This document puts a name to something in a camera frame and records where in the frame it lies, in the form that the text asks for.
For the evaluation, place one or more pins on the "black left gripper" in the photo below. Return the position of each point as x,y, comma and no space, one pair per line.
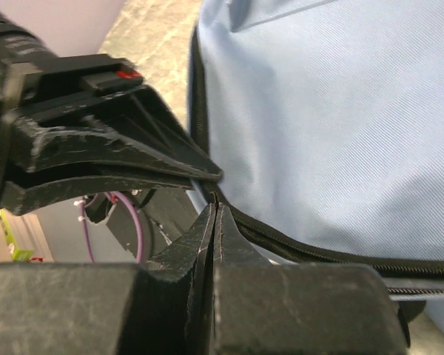
85,125

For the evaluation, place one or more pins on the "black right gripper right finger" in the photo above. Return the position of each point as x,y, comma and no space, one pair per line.
307,308

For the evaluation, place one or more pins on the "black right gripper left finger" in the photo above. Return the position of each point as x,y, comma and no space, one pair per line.
161,307

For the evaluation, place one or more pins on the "blue student backpack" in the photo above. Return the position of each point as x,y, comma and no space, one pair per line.
327,119

